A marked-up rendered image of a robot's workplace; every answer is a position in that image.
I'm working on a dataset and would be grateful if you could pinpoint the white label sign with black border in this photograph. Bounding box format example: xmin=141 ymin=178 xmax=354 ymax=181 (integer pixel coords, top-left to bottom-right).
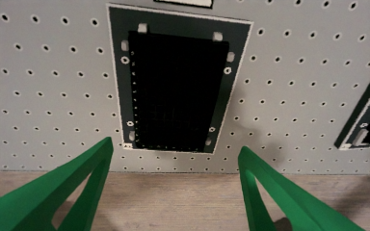
xmin=154 ymin=0 xmax=214 ymax=9

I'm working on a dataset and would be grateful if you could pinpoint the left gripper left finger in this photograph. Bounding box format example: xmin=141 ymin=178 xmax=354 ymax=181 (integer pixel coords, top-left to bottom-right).
xmin=0 ymin=137 xmax=114 ymax=231

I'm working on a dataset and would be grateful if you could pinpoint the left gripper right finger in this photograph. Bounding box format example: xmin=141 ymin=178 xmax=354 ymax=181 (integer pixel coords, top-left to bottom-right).
xmin=238 ymin=146 xmax=366 ymax=231

